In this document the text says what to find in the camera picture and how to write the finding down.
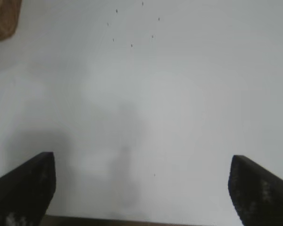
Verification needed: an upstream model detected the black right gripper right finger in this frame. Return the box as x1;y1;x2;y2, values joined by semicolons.
228;154;283;226

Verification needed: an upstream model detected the tan woven wicker basket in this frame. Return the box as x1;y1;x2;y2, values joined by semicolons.
0;0;23;43

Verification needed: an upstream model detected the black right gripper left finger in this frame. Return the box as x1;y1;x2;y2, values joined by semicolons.
0;152;56;226

